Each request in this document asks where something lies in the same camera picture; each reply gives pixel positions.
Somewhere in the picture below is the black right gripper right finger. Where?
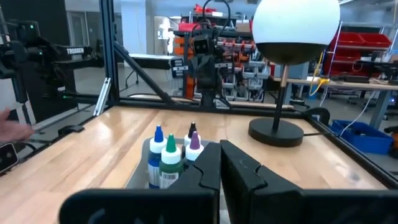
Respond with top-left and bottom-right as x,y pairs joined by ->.
221,139 -> 398,224

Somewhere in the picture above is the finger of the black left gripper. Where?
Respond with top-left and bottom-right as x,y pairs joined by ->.
197,67 -> 207,91
206,67 -> 217,91

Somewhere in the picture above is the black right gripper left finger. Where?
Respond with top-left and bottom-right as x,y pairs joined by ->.
58,142 -> 222,224

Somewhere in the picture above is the large green food coloring bottle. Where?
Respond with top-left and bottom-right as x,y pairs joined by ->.
159,133 -> 184,190

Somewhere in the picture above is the large blue food coloring bottle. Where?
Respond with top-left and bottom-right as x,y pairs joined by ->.
147,124 -> 169,190

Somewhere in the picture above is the large black-tipped food coloring bottle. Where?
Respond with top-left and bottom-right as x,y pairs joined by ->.
183,121 -> 201,147

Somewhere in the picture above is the parts shelf with small bins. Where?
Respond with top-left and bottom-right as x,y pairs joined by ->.
174,12 -> 271,103

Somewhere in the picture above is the grey plastic bin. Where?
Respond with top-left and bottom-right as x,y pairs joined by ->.
124,136 -> 223,190

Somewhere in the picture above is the white globe table lamp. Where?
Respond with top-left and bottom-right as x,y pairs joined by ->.
248,0 -> 341,148

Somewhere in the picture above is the blue plastic storage bin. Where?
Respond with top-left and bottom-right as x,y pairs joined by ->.
328,119 -> 394,156

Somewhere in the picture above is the black table clamp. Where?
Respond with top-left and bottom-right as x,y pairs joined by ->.
57,124 -> 85,137

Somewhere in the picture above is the wooden workbench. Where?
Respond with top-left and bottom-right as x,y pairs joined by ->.
272,74 -> 398,130

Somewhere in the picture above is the red storage bin rack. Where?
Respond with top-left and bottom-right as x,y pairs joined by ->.
323,30 -> 393,78

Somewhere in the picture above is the person's hand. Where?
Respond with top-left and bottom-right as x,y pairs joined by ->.
0,107 -> 35,144

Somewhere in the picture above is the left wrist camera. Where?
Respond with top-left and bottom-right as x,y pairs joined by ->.
192,33 -> 215,56

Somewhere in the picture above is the black aluminium table frame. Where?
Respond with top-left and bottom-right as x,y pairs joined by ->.
62,0 -> 398,190

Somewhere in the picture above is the small table-level camera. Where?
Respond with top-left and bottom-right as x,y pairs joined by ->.
0,142 -> 19,175

